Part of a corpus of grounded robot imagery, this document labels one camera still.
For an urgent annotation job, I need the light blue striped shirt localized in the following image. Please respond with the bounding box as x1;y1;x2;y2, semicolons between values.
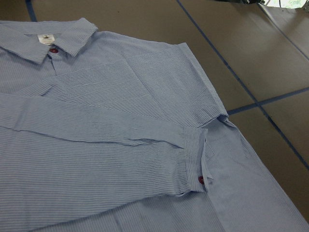
0;18;309;232

